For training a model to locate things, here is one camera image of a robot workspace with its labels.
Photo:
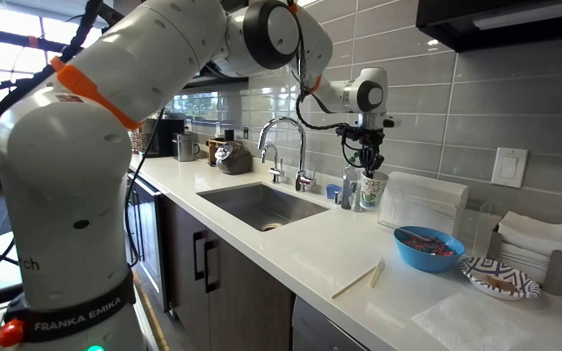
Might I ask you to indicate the brown cabinet door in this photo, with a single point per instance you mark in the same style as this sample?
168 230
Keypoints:
181 273
251 302

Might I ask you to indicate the steel sink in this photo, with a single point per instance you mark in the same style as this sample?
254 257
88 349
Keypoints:
261 204

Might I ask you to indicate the white paper napkin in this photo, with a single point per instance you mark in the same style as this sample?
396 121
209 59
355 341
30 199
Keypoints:
471 324

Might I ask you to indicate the white light switch plate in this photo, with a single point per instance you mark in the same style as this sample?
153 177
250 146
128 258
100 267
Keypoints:
509 167

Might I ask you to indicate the window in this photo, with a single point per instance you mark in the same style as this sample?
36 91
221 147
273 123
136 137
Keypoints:
3 53

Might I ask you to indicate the tall chrome tap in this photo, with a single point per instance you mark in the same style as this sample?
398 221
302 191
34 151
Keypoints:
302 161

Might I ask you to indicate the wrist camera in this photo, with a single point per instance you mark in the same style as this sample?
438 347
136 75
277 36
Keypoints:
348 130

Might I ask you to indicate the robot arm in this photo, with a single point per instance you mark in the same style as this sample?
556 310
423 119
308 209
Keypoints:
66 161

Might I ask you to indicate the paper cup with green print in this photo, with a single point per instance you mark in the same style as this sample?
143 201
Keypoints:
372 192

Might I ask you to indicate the dishwasher door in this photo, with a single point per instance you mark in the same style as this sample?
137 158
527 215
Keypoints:
315 329

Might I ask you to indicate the clear paper towel holder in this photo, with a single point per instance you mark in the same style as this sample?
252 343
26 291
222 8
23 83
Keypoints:
408 214

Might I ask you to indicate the small wall socket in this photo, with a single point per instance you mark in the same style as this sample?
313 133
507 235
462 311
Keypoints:
246 133

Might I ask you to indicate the small chrome tap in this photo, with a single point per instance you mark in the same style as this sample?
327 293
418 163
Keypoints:
275 168

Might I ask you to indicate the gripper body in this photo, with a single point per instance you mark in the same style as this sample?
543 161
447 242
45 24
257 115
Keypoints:
372 139

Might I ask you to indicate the blue sponge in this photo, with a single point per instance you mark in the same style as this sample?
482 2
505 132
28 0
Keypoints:
332 191

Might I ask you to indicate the dark upper cabinet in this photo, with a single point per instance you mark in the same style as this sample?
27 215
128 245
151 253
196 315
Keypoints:
505 22

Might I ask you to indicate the clear soap bottle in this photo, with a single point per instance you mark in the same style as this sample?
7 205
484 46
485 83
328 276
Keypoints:
349 187

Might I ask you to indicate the steel canister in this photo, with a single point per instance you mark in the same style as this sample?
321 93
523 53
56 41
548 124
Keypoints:
182 146

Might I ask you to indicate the black coffee machine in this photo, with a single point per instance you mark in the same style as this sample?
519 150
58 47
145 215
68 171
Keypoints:
164 136

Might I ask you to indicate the brown tilted jar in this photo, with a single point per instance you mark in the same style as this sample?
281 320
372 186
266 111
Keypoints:
234 158

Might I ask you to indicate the blue bowl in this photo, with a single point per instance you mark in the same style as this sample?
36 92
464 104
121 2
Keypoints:
425 261

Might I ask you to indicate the patterned paper plate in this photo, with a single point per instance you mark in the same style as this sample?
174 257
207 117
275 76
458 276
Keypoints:
500 273

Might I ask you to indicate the stack of white napkins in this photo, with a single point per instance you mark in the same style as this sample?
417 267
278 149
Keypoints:
532 239

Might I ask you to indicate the wooden stir stick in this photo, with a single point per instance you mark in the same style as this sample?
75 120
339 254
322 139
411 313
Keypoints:
354 282

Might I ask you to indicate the stack of paper towels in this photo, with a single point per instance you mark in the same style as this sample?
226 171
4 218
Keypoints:
432 191

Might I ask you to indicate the spoon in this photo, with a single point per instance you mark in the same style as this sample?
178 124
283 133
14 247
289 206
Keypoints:
415 235

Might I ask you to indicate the undercounter fridge door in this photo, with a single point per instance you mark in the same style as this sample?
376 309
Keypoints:
147 239

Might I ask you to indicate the patterned cup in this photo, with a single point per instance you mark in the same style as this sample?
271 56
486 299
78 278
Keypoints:
138 142

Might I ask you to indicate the wooden box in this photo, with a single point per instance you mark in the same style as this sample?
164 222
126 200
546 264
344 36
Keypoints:
211 151

